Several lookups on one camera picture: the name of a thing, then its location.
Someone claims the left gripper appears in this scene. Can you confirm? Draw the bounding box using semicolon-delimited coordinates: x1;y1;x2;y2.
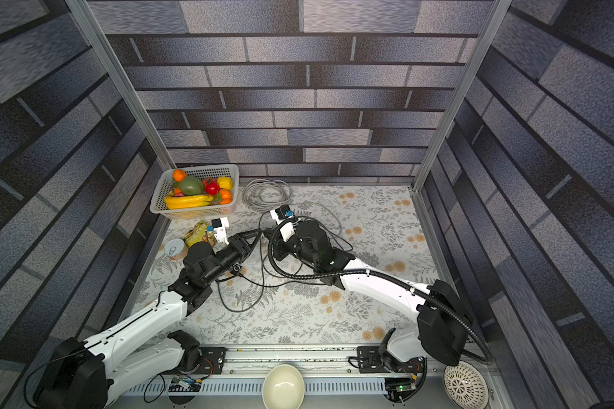
204;229;264;287

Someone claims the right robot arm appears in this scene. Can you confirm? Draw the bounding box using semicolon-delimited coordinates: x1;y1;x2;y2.
264;218;494;372

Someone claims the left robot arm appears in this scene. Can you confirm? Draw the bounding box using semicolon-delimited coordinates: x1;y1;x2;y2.
24;228;263;408

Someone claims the yellow corn chips bag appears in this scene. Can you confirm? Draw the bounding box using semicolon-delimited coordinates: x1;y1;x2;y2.
184;221;216;247

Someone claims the yellow plastic corn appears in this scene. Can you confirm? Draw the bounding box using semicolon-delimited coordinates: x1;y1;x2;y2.
217;177;234;191

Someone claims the pull-tab food can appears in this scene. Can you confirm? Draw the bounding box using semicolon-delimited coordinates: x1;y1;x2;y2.
164;238;189;261

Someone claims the green plastic mango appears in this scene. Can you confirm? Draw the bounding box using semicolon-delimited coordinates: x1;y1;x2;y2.
177;176;205;196

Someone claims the yellow plastic banana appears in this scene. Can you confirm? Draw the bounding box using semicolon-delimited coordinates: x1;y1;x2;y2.
164;194;214;210

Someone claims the orange plastic tangerine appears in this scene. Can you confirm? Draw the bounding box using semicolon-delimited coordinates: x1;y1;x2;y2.
172;169;187;182

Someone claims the white plastic fruit basket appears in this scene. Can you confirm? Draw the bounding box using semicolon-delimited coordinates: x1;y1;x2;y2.
149;164;240;220

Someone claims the cream ceramic bowl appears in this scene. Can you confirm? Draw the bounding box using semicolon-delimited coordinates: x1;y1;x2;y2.
262;364;305;409

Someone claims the white woven plate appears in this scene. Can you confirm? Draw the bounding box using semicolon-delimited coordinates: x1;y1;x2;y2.
443;361;489;409

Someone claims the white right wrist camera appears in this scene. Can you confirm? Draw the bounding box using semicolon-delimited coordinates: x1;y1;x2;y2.
269;204;298;242

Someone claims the coiled grey cable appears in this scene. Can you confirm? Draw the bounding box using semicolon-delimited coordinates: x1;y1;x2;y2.
241;178;293;214

